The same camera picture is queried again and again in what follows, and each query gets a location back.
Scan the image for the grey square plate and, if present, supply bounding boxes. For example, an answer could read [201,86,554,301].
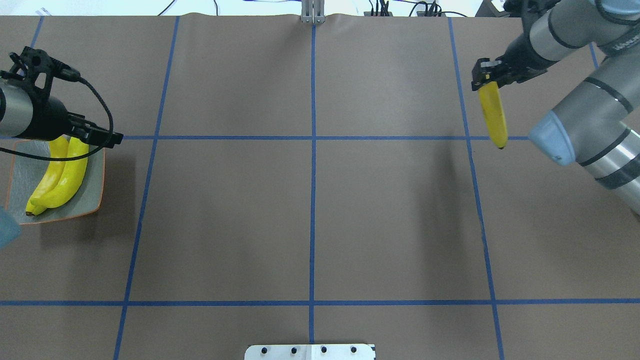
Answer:
[1,149,106,226]

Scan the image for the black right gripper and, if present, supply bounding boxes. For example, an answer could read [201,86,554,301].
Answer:
[471,34,558,92]

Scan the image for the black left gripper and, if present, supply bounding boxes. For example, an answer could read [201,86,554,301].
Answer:
[22,96,124,149]

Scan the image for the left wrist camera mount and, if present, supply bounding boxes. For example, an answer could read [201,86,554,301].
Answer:
[0,46,82,105]

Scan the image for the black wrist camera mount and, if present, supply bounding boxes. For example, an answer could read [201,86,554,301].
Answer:
[502,0,560,19]

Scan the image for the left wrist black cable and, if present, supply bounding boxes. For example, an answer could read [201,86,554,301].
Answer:
[0,75,115,162]

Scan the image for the aluminium frame post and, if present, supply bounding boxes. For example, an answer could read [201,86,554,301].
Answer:
[300,0,326,25]

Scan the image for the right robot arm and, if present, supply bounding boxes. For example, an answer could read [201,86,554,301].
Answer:
[471,0,640,214]

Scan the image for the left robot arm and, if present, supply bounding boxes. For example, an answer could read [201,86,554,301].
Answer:
[1,79,124,149]

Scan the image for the white camera pole base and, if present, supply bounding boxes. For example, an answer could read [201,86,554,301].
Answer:
[244,343,377,360]

